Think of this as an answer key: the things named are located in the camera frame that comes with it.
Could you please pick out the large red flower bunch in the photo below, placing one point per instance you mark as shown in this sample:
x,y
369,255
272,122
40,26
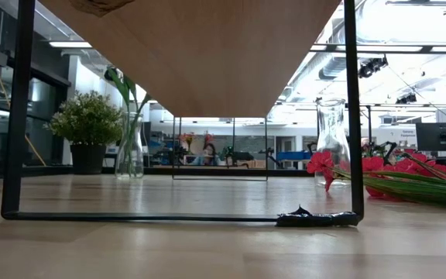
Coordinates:
x,y
320,162

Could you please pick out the yellow artificial tulip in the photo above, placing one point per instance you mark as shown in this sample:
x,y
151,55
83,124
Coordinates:
x,y
119,87

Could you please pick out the person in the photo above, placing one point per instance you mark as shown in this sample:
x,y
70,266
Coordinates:
x,y
208,153

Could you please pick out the background flower bouquet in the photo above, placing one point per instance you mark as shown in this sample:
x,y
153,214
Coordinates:
x,y
187,138

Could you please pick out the blue storage bin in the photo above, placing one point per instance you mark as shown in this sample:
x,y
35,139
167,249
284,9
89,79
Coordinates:
x,y
292,156

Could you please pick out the wooden conveyor board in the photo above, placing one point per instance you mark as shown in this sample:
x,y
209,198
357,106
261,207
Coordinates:
x,y
207,58

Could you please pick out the clear glass vase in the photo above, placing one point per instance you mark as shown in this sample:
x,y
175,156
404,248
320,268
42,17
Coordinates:
x,y
119,162
331,131

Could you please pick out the black tape lump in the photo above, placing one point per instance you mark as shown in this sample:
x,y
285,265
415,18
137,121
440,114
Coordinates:
x,y
316,220

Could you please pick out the potted plant white blossoms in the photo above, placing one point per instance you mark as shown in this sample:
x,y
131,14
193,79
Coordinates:
x,y
87,116

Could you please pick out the black computer monitor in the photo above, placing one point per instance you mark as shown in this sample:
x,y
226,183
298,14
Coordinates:
x,y
440,135

